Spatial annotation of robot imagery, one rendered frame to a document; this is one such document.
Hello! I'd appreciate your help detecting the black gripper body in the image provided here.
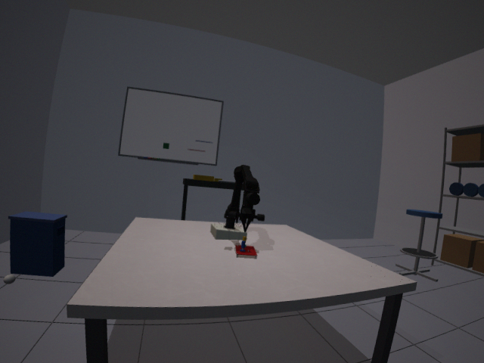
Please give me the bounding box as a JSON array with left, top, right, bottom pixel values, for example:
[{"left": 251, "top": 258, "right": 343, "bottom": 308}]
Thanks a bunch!
[{"left": 228, "top": 203, "right": 265, "bottom": 222}]

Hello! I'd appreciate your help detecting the red circuit board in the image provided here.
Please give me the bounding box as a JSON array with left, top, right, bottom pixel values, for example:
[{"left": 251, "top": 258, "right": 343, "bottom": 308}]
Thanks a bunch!
[{"left": 235, "top": 236, "right": 257, "bottom": 258}]

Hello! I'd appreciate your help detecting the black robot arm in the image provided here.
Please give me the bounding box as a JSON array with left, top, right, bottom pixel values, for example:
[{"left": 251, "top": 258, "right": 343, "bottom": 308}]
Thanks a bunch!
[{"left": 224, "top": 165, "right": 260, "bottom": 229}]

